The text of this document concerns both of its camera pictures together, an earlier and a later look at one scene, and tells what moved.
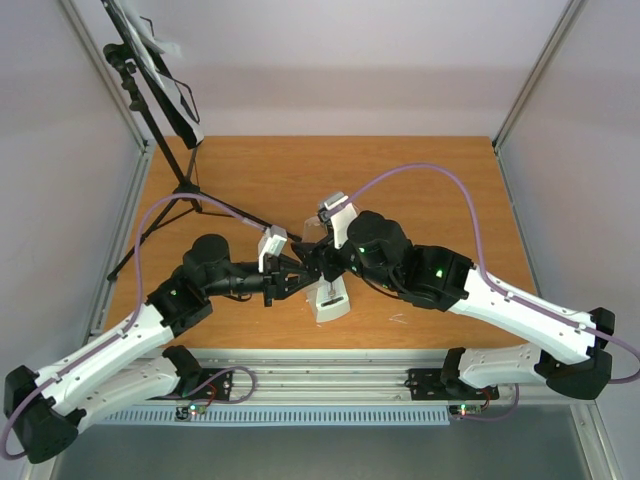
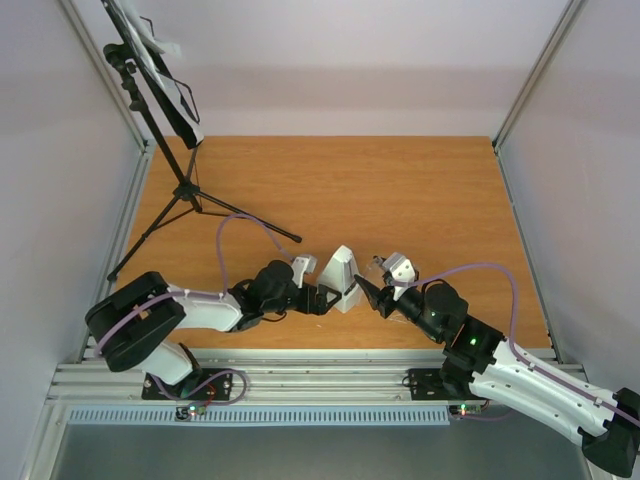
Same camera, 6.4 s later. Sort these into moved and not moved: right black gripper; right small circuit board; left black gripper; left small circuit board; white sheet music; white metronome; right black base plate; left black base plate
Moved: white metronome; right black gripper; left black gripper
Not moved: left small circuit board; right black base plate; left black base plate; white sheet music; right small circuit board
